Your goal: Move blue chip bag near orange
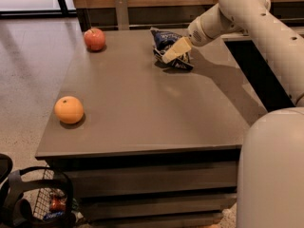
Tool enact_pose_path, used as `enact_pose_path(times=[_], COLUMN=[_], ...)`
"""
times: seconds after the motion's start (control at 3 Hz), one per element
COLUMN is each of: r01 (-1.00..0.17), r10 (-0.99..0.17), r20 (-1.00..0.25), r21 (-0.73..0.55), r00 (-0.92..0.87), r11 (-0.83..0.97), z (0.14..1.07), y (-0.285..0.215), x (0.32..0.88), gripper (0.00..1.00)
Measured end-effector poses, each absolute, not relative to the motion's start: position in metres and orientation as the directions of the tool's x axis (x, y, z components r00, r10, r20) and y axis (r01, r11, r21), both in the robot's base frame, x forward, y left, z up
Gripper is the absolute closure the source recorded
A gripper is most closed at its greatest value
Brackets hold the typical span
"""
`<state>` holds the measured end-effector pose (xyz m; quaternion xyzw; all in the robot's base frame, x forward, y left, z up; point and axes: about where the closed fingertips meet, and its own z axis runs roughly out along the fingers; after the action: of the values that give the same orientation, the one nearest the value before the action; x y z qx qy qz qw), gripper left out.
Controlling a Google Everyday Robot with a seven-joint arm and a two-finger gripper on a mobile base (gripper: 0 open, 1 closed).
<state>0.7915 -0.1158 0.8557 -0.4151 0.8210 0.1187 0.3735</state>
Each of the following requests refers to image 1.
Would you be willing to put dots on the grey drawer cabinet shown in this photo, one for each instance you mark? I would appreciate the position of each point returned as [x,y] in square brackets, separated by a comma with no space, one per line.
[157,147]

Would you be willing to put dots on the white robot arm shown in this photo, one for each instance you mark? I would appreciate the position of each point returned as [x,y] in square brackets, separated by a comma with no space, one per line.
[270,178]

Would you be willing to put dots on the black wire basket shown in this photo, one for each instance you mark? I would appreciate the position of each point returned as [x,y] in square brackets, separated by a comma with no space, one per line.
[35,197]

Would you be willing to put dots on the orange fruit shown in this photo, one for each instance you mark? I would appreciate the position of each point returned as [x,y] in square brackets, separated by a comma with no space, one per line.
[69,110]

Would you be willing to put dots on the red apple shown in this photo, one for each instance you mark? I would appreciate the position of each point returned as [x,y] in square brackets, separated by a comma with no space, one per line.
[94,39]

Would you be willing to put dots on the black chair part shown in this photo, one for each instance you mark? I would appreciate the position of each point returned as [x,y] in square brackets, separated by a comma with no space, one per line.
[5,166]

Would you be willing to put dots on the left metal bracket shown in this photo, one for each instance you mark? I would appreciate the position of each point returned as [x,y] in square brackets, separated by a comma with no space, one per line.
[122,16]

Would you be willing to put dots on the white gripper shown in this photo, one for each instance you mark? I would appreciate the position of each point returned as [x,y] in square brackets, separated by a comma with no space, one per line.
[197,35]

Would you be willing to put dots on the blue chip bag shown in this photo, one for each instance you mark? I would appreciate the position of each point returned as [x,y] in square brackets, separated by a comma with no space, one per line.
[163,41]

